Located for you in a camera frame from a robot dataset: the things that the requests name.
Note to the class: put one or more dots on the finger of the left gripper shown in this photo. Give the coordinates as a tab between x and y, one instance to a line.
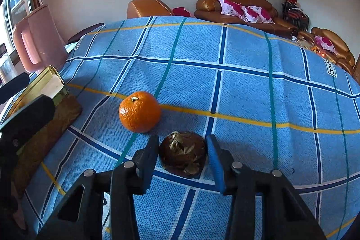
26	122
13	87

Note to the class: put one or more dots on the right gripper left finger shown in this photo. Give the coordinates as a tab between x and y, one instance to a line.
131	178

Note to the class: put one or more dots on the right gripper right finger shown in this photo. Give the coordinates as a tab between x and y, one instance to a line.
243	184

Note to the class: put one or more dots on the brown dried fruit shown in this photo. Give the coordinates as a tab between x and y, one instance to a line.
183	154

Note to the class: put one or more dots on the orange tangerine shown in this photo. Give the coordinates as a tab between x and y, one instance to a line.
139	112

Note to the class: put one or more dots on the gold metal tin tray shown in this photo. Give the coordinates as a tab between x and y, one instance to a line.
32	153

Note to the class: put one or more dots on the pink electric kettle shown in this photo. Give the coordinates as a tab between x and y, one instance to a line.
38	42

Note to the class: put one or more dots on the blue plaid tablecloth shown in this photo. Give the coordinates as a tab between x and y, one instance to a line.
271	103

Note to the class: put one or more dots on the near brown leather chair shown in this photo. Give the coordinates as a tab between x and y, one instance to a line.
144	8

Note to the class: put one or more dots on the floral pillow on armchair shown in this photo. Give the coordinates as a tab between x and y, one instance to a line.
325	43

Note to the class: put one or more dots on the brown leather armchair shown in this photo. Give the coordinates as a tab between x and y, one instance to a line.
344	58

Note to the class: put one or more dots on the floral pillow right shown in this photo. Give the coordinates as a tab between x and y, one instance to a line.
257	15

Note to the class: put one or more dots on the floral pillow left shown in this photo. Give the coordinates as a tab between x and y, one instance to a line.
231	8

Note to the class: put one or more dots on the brown leather three-seat sofa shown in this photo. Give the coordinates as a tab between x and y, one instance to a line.
210	10

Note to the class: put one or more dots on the stacked chairs with red items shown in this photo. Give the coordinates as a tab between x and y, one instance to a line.
293	14

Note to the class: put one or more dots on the window with frame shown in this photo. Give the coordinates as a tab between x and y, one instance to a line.
12	11

